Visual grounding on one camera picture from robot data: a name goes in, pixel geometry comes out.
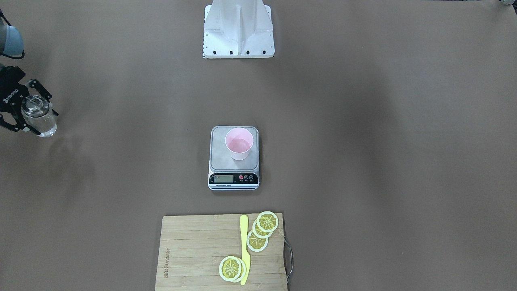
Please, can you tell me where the pink plastic cup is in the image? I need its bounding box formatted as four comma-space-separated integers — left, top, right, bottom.
225, 127, 254, 160

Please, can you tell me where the yellow plastic knife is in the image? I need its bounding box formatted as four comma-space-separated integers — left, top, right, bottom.
240, 214, 251, 286

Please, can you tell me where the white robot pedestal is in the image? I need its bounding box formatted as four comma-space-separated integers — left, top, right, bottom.
202, 0, 275, 59

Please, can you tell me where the wooden cutting board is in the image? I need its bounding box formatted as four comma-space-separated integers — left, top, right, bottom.
154, 213, 292, 291

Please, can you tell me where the glass sauce bottle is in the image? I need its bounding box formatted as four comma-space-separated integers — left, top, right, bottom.
21, 95, 58, 137

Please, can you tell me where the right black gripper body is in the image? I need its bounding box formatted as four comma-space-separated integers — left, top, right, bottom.
0, 65, 28, 118

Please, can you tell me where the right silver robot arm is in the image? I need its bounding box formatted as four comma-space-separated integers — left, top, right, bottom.
0, 12, 59, 137

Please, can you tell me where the silver kitchen scale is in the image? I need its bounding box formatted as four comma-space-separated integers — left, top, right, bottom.
207, 126, 260, 190

